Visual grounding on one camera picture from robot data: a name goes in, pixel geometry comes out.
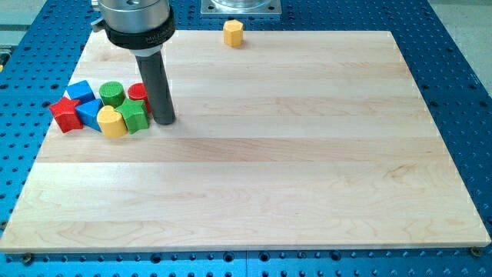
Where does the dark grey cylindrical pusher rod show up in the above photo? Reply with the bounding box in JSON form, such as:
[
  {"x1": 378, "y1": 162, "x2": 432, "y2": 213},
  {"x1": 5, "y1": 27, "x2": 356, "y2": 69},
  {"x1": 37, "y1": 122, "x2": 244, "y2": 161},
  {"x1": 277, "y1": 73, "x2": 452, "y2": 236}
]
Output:
[{"x1": 134, "y1": 45, "x2": 175, "y2": 125}]

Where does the green star block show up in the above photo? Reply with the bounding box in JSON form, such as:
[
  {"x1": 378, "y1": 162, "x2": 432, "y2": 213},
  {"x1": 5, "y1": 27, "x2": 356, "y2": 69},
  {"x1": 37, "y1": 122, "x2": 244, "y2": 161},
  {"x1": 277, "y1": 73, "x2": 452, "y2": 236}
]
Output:
[{"x1": 115, "y1": 98, "x2": 149, "y2": 134}]

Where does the blue triangle block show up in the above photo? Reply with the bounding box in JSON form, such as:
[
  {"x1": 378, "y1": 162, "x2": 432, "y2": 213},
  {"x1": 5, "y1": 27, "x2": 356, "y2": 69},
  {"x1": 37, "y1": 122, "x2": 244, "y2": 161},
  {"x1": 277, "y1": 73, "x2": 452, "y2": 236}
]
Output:
[{"x1": 75, "y1": 98, "x2": 103, "y2": 132}]

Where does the red star block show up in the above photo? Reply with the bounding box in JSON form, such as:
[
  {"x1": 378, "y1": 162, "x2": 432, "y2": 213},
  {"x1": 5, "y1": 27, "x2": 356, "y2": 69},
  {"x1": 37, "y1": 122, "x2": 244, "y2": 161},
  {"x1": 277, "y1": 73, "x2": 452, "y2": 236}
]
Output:
[{"x1": 48, "y1": 97, "x2": 84, "y2": 133}]

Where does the red cylinder block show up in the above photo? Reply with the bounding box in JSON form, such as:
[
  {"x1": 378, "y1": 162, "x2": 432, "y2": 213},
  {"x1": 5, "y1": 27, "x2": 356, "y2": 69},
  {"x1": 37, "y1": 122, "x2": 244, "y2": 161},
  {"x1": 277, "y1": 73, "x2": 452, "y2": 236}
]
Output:
[{"x1": 128, "y1": 82, "x2": 152, "y2": 113}]

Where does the green cylinder block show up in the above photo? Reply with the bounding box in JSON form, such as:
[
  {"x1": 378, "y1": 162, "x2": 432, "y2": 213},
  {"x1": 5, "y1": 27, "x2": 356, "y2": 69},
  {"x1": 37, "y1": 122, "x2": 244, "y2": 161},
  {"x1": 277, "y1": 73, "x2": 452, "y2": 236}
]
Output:
[{"x1": 98, "y1": 81, "x2": 125, "y2": 108}]

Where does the yellow heart block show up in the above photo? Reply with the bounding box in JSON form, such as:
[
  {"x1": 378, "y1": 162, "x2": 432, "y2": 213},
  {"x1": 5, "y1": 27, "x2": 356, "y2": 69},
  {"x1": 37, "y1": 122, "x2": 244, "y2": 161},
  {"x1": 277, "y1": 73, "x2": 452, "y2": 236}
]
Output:
[{"x1": 96, "y1": 105, "x2": 128, "y2": 138}]

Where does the blue cube block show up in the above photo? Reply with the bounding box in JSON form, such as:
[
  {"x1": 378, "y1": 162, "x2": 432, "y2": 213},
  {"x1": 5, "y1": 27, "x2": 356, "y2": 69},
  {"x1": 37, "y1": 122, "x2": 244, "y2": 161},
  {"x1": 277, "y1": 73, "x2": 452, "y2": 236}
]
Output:
[{"x1": 66, "y1": 80, "x2": 95, "y2": 103}]

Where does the yellow hexagon block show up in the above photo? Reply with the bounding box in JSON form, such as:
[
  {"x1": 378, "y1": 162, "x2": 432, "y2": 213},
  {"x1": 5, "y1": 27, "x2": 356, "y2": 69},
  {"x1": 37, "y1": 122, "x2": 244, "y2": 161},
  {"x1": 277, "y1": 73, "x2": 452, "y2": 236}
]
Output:
[{"x1": 223, "y1": 19, "x2": 244, "y2": 47}]

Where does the light wooden board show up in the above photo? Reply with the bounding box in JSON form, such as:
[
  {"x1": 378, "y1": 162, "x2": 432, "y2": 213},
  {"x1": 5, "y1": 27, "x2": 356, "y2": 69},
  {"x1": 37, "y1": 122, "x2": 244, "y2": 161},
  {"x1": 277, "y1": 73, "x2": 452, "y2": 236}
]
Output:
[{"x1": 1, "y1": 30, "x2": 490, "y2": 253}]

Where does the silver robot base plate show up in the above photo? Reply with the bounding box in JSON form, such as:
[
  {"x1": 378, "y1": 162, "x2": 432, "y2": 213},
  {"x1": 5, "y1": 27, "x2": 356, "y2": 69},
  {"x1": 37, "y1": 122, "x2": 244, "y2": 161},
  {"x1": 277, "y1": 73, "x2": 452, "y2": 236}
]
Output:
[{"x1": 201, "y1": 0, "x2": 282, "y2": 17}]

